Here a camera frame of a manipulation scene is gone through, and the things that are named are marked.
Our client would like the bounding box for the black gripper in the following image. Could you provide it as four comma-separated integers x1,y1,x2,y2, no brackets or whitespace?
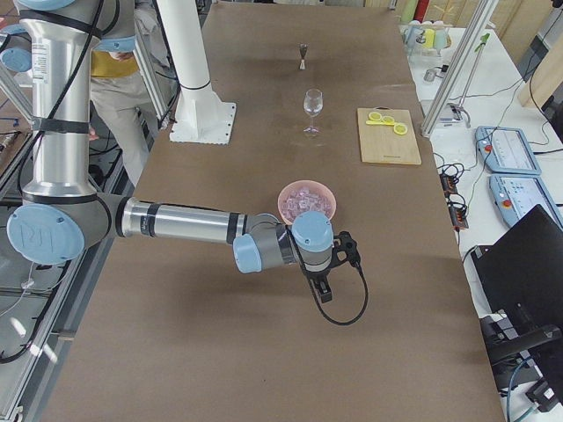
305,270,333,303

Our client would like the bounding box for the steel double jigger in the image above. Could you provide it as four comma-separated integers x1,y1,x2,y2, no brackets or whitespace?
299,43,308,70

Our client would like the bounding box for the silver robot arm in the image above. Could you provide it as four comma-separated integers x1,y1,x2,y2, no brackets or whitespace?
7,1,338,302

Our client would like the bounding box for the pile of clear ice cubes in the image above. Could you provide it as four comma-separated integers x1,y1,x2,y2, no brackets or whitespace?
280,187,334,222

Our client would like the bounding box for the clear wine glass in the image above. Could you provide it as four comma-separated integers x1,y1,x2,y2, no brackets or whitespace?
303,88,324,135

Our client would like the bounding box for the pink bowl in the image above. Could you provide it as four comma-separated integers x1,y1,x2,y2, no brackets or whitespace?
277,180,336,224

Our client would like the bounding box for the orange black power strip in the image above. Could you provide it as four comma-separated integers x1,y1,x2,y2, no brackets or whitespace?
440,173,469,231

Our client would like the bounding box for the bamboo cutting board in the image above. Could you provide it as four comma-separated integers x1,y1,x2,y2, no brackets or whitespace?
357,108,421,165

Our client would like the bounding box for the yellow lemon slice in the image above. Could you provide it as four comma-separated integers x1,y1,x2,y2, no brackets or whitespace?
393,124,408,135
369,112,383,121
381,115,395,126

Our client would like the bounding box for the yellow plastic knife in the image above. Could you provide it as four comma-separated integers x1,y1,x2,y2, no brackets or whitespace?
365,120,397,127

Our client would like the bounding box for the black laptop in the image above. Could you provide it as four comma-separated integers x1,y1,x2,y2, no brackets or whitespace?
471,205,562,334

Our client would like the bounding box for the blue teach pendant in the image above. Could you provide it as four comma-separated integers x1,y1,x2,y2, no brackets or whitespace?
489,173,562,227
475,126,541,176

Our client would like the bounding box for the small steel cup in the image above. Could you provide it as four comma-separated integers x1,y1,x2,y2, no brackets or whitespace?
423,69,436,83

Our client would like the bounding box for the rack of coloured cups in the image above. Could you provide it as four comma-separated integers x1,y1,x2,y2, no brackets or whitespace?
400,20,452,57

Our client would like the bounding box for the person in beige clothes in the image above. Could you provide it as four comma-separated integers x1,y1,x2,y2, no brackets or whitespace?
91,1,170,185

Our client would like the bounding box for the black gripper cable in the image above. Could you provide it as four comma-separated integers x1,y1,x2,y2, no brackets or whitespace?
298,258,369,327

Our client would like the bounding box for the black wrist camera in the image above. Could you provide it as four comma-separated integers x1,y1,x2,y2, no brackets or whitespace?
331,231,361,269

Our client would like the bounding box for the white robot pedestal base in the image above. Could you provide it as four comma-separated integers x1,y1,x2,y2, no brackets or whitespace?
157,0,237,145

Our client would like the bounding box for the aluminium frame post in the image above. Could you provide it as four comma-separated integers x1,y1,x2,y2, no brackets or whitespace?
420,0,499,138

